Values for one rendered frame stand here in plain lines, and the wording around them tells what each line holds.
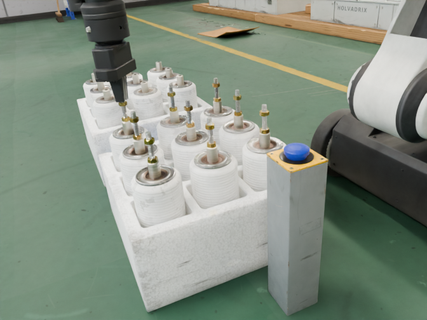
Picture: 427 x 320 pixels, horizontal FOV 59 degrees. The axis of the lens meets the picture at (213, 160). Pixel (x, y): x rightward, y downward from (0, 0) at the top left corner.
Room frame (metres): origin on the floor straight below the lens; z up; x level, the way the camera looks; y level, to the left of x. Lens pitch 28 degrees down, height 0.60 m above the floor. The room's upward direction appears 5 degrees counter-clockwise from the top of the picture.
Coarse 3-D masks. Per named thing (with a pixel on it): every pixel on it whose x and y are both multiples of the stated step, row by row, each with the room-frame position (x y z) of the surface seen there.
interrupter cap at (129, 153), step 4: (144, 144) 0.75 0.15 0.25; (128, 148) 0.74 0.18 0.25; (132, 148) 0.74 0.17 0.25; (156, 148) 0.72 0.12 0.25; (124, 152) 0.72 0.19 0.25; (128, 152) 0.71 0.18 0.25; (132, 152) 0.72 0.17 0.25; (144, 152) 0.71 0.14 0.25; (148, 152) 0.70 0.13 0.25; (124, 156) 0.70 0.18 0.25; (128, 156) 0.70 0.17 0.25; (132, 156) 0.69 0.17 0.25; (136, 156) 0.69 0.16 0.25; (140, 156) 0.69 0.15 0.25; (144, 156) 0.69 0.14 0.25; (148, 156) 0.69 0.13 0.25
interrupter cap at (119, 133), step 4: (120, 128) 0.85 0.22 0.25; (140, 128) 0.84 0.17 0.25; (116, 132) 0.83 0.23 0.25; (120, 132) 0.83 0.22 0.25; (140, 132) 0.82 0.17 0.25; (116, 136) 0.81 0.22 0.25; (120, 136) 0.81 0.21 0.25; (124, 136) 0.80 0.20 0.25; (128, 136) 0.80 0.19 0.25; (132, 136) 0.80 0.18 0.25
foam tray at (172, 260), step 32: (192, 192) 0.69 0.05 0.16; (256, 192) 0.63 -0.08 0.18; (128, 224) 0.56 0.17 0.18; (160, 224) 0.55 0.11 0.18; (192, 224) 0.55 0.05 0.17; (224, 224) 0.58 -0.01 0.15; (256, 224) 0.60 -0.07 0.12; (128, 256) 0.65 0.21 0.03; (160, 256) 0.53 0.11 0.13; (192, 256) 0.55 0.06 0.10; (224, 256) 0.57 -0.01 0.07; (256, 256) 0.60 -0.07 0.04; (160, 288) 0.52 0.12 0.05; (192, 288) 0.55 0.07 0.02
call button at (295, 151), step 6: (288, 144) 0.53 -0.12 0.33; (294, 144) 0.53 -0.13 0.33; (300, 144) 0.53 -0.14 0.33; (288, 150) 0.51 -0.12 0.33; (294, 150) 0.51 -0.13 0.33; (300, 150) 0.51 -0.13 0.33; (306, 150) 0.51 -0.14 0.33; (288, 156) 0.51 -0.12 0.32; (294, 156) 0.50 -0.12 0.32; (300, 156) 0.50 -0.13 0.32; (306, 156) 0.51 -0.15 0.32
